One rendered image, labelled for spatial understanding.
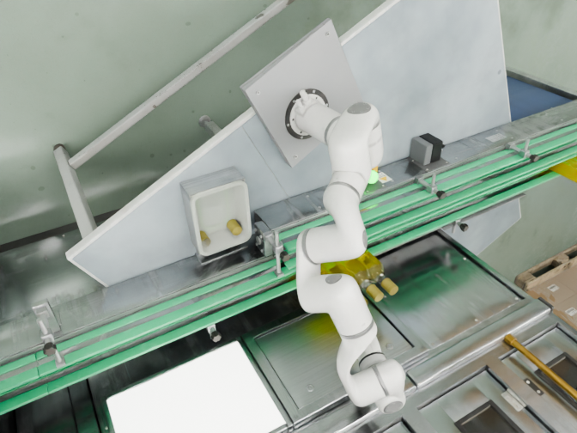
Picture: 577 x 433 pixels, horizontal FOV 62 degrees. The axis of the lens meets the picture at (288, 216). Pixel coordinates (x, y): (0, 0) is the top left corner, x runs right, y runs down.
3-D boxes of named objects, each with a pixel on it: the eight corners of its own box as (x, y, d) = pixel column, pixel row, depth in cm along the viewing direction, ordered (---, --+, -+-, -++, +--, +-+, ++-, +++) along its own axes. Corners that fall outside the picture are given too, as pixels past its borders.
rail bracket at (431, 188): (411, 182, 169) (438, 201, 160) (414, 164, 165) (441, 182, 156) (420, 179, 171) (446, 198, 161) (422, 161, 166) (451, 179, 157)
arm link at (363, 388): (367, 306, 112) (397, 374, 119) (317, 329, 112) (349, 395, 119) (377, 325, 104) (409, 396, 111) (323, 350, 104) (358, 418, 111)
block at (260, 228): (253, 246, 156) (264, 258, 151) (252, 222, 150) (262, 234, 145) (264, 242, 157) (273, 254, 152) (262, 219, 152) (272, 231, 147)
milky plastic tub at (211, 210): (191, 242, 150) (200, 259, 144) (179, 182, 136) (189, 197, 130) (240, 225, 157) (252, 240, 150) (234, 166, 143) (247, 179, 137)
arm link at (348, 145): (326, 207, 117) (314, 154, 106) (354, 149, 132) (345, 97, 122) (364, 210, 113) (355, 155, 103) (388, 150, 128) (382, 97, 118)
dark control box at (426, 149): (408, 155, 180) (423, 166, 175) (410, 137, 176) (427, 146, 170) (424, 150, 184) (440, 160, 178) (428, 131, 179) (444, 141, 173)
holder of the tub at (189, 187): (193, 253, 154) (202, 268, 148) (179, 181, 137) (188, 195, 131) (241, 236, 160) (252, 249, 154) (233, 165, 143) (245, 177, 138)
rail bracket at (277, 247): (264, 262, 152) (282, 287, 143) (261, 221, 142) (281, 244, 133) (272, 259, 153) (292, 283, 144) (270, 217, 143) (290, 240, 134)
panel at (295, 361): (102, 403, 135) (133, 519, 111) (99, 397, 133) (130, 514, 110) (361, 286, 169) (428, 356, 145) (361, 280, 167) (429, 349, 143)
